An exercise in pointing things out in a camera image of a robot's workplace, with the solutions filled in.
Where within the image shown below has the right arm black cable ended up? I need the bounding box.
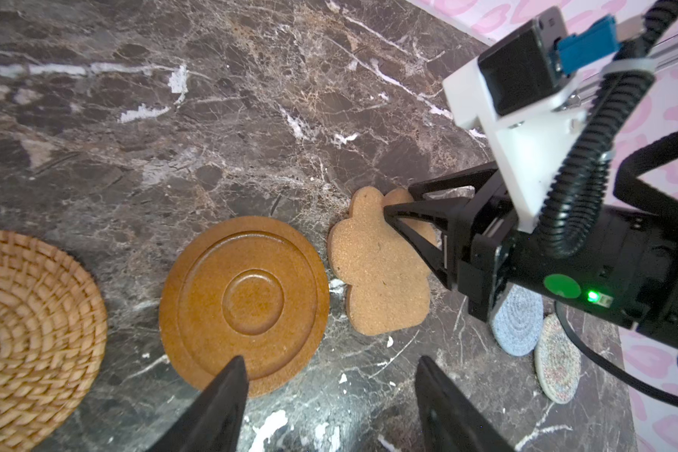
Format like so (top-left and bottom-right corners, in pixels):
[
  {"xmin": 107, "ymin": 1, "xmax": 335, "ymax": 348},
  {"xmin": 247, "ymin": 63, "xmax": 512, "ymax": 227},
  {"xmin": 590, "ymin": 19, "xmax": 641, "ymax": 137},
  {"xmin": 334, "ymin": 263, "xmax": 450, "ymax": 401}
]
[{"xmin": 533, "ymin": 0, "xmax": 678, "ymax": 261}]

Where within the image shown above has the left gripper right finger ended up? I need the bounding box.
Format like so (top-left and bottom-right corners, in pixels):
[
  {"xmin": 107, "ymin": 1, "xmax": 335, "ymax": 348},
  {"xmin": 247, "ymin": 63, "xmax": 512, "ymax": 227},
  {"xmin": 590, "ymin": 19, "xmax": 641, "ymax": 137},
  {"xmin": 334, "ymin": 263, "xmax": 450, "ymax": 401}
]
[{"xmin": 414, "ymin": 356, "xmax": 513, "ymax": 452}]

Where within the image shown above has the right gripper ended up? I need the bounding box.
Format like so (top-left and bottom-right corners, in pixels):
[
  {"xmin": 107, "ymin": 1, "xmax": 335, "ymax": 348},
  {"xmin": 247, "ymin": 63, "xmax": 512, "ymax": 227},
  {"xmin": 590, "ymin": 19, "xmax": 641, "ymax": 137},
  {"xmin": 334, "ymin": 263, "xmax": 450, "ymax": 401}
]
[{"xmin": 382, "ymin": 162, "xmax": 521, "ymax": 323}]

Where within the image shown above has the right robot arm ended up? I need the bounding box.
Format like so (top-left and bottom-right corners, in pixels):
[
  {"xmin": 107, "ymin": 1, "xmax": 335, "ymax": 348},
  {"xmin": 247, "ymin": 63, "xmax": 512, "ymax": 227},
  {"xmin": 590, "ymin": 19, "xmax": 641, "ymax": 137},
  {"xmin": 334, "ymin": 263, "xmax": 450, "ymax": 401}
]
[{"xmin": 383, "ymin": 163, "xmax": 678, "ymax": 350}]

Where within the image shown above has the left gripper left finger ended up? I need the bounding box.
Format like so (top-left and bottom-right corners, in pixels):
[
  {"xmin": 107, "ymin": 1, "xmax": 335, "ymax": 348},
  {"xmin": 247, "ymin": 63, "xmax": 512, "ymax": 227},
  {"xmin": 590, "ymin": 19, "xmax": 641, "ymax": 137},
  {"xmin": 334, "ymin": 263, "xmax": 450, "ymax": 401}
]
[{"xmin": 149, "ymin": 356, "xmax": 249, "ymax": 452}]

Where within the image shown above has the cork paw-shaped coaster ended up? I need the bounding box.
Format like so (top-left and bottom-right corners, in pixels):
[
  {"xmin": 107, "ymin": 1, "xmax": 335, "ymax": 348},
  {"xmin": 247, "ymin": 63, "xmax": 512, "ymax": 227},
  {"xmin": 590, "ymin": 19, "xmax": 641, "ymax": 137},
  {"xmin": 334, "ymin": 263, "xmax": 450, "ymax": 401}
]
[{"xmin": 328, "ymin": 186, "xmax": 431, "ymax": 336}]

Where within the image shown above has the woven rattan round coaster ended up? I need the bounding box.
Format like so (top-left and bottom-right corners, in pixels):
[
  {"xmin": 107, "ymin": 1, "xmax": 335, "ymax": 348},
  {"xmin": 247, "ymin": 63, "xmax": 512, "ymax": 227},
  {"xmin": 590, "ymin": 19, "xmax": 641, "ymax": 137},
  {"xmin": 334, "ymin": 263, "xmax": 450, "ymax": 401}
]
[{"xmin": 0, "ymin": 230, "xmax": 107, "ymax": 451}]

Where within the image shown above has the beige speckled woven coaster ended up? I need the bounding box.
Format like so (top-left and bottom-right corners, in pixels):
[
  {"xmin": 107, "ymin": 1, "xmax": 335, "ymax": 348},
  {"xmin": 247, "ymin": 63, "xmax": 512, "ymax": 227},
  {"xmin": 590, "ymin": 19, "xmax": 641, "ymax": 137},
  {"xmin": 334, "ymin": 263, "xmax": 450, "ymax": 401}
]
[{"xmin": 534, "ymin": 314, "xmax": 581, "ymax": 405}]

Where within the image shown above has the brown wooden round coaster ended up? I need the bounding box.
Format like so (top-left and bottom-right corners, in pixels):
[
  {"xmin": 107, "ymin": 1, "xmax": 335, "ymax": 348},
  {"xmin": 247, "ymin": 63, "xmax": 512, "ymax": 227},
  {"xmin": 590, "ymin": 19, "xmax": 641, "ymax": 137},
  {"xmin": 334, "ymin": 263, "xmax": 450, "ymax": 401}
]
[{"xmin": 159, "ymin": 217, "xmax": 330, "ymax": 397}]

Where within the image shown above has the blue-grey woven round coaster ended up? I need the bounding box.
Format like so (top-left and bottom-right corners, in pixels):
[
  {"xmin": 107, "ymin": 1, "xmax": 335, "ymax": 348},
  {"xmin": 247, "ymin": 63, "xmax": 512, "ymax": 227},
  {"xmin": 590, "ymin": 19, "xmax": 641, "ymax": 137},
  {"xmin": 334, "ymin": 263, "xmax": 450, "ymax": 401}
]
[{"xmin": 491, "ymin": 286, "xmax": 544, "ymax": 357}]

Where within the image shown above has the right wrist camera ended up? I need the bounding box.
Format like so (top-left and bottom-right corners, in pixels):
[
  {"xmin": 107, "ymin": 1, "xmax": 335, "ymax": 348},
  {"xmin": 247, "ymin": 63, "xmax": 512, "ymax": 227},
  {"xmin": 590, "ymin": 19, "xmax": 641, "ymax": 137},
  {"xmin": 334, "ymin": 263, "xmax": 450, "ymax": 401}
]
[{"xmin": 441, "ymin": 5, "xmax": 623, "ymax": 234}]

